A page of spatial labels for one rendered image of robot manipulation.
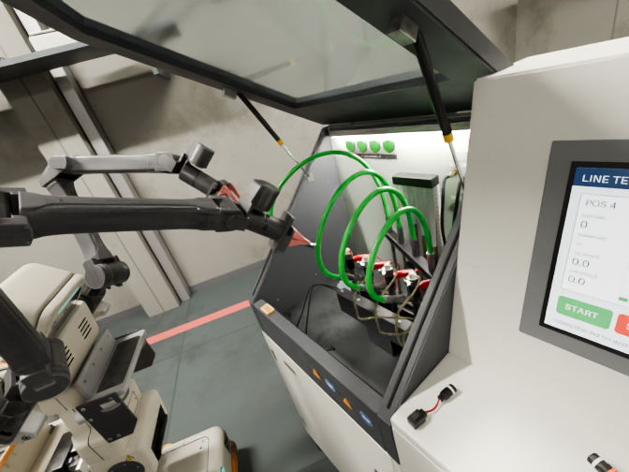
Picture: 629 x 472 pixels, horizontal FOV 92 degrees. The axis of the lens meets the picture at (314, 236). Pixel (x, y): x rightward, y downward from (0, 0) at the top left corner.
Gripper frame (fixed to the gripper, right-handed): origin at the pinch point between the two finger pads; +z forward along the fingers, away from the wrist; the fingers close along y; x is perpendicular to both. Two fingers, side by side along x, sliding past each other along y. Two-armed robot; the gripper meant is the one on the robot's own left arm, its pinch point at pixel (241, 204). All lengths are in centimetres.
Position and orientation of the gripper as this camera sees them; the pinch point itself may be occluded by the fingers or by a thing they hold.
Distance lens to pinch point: 98.2
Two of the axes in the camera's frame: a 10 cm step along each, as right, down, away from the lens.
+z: 8.5, 5.1, 1.1
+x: -5.2, 8.3, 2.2
